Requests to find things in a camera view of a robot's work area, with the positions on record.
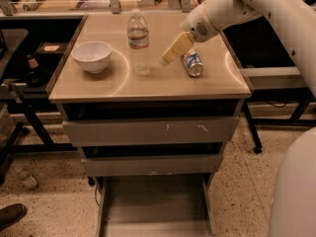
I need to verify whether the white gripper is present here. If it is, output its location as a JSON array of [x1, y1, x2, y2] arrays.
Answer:
[[159, 4, 219, 66]]

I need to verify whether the clear plastic water bottle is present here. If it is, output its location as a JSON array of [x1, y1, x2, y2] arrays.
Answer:
[[127, 9, 150, 76]]

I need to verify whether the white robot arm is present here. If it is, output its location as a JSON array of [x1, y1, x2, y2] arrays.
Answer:
[[160, 0, 316, 237]]

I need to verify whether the top grey drawer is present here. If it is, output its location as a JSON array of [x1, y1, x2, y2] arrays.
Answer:
[[62, 117, 239, 147]]

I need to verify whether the grey drawer cabinet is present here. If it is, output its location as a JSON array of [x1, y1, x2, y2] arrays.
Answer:
[[45, 11, 255, 237]]

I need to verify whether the middle grey drawer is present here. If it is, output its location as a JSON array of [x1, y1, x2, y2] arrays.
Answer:
[[81, 154, 223, 177]]

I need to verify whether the bottom open grey drawer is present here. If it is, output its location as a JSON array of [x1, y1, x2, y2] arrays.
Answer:
[[96, 174, 216, 237]]

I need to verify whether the small bottle on floor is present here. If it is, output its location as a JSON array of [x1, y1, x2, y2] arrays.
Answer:
[[20, 171, 39, 189]]

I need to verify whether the blue soda can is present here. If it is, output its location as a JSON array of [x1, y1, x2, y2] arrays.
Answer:
[[181, 48, 203, 77]]

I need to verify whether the white ceramic bowl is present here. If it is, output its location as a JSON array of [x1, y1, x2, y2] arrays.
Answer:
[[71, 41, 112, 73]]

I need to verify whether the brown shoe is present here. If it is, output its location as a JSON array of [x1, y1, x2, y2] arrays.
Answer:
[[0, 203, 27, 229]]

